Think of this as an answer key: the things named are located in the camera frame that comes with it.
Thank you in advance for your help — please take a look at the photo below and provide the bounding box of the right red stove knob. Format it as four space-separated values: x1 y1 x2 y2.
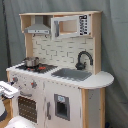
31 81 37 88

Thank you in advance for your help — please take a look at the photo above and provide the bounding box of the grey range hood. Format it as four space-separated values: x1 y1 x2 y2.
24 16 50 35

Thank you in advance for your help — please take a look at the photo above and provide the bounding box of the red stove knob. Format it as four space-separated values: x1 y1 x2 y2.
12 77 18 83
31 81 37 88

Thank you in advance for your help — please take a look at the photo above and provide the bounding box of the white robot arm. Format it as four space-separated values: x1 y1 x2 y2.
0 81 19 122

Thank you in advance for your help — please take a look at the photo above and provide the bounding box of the wooden toy kitchen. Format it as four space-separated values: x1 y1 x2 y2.
7 11 114 128

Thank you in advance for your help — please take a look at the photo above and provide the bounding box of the black toy faucet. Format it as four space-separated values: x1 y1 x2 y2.
75 51 93 70

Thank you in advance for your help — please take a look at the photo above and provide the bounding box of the left red stove knob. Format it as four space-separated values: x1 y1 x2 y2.
12 77 18 83

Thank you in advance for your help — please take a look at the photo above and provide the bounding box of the white oven door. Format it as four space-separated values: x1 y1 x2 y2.
12 84 44 125

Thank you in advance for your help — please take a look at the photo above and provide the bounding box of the white microwave door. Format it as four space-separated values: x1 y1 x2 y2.
51 14 91 40

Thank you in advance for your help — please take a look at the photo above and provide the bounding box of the grey toy sink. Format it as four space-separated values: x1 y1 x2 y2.
52 68 92 81

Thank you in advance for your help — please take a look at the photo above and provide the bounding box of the grey backdrop curtain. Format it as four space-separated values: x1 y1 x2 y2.
0 0 128 128

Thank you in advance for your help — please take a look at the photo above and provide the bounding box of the small metal pot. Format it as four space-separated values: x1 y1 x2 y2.
23 57 39 67

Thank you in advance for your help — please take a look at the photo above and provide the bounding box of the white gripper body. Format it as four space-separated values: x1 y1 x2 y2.
0 81 19 98

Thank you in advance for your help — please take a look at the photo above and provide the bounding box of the white cabinet door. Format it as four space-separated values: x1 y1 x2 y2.
45 81 82 128

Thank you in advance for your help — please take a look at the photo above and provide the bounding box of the black toy stovetop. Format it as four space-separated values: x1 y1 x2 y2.
18 63 55 73

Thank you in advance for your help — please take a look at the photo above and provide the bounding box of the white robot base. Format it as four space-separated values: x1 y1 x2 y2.
5 116 35 128

